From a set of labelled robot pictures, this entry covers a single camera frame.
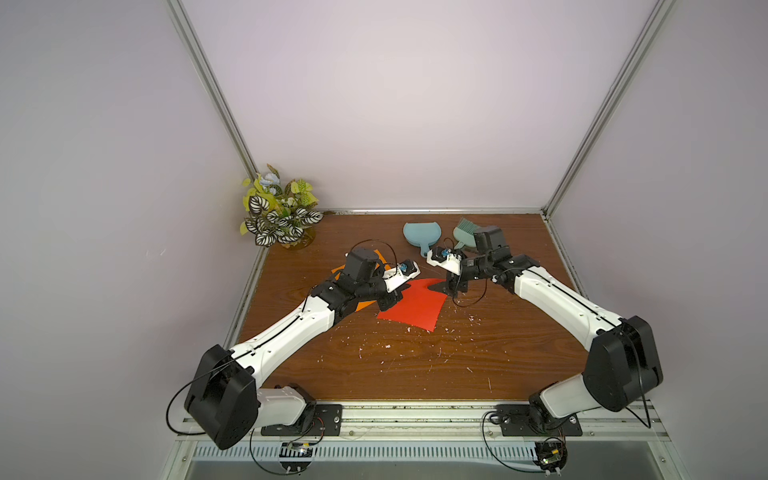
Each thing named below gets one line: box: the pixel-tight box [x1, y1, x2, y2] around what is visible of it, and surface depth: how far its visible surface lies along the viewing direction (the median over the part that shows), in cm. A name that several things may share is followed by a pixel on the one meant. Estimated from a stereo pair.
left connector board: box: [279, 442, 313, 472], surface depth 72 cm
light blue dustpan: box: [403, 222, 441, 257], surface depth 116 cm
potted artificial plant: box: [240, 164, 324, 250], surface depth 94 cm
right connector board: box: [534, 438, 568, 476], surface depth 71 cm
